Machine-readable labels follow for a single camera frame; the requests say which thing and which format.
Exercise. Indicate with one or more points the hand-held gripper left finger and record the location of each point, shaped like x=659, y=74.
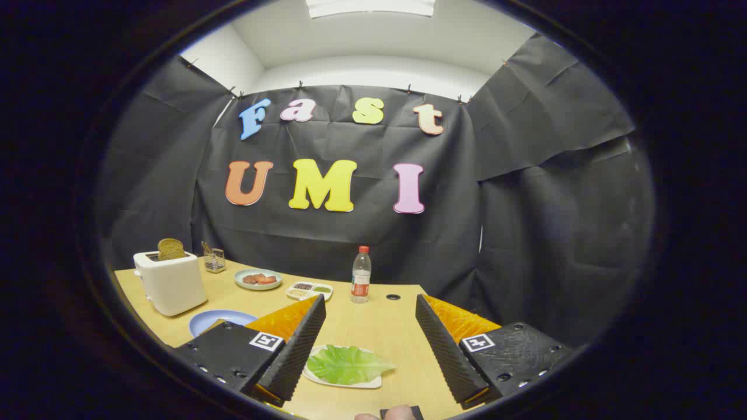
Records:
x=300, y=344

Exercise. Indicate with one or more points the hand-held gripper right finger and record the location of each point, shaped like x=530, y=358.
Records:
x=443, y=344

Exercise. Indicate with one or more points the green lettuce leaf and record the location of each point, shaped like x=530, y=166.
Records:
x=344, y=364

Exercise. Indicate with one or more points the brown toast slice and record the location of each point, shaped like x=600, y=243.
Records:
x=170, y=249

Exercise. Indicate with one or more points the white divided condiment tray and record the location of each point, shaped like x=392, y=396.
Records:
x=309, y=290

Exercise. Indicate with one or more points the white square plate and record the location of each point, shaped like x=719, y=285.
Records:
x=350, y=385

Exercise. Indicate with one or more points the red tomato slices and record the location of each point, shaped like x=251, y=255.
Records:
x=267, y=280

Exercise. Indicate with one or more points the pale green round plate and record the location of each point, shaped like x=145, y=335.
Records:
x=257, y=286

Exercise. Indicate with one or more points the brown meat pieces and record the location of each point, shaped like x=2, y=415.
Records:
x=250, y=279

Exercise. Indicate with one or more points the blue round plate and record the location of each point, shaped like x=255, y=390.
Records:
x=216, y=321

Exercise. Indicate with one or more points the clear plastic water bottle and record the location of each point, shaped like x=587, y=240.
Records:
x=361, y=280

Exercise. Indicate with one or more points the black backdrop cloth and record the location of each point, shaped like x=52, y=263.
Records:
x=350, y=239

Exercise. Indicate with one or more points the small glass holder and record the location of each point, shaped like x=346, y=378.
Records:
x=215, y=261

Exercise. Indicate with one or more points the white toaster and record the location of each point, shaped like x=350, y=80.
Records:
x=172, y=286

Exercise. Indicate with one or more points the ceiling light panel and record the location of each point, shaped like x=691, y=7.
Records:
x=370, y=6

